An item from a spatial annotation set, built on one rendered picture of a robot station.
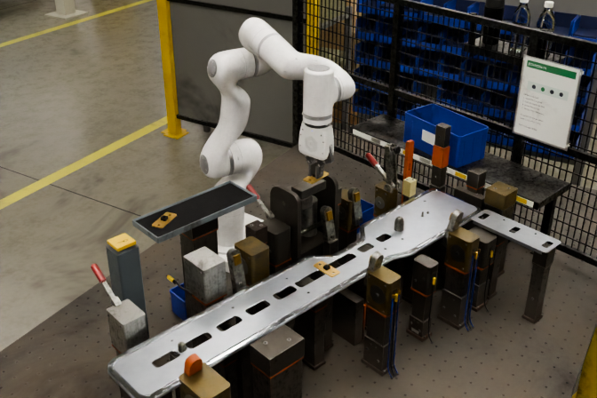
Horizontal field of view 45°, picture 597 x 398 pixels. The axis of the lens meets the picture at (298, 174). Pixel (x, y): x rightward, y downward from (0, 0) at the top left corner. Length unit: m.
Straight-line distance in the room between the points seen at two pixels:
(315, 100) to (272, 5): 2.75
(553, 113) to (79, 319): 1.82
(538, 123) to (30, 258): 2.82
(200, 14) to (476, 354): 3.35
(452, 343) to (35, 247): 2.68
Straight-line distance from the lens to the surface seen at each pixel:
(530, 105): 2.78
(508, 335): 2.51
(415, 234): 2.39
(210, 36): 5.06
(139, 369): 1.89
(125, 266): 2.09
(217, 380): 1.75
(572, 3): 4.28
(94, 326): 2.54
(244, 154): 2.56
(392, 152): 2.50
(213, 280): 2.05
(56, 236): 4.44
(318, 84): 1.97
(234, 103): 2.41
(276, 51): 2.12
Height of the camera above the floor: 2.26
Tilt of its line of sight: 27 degrees down
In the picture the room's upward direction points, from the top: straight up
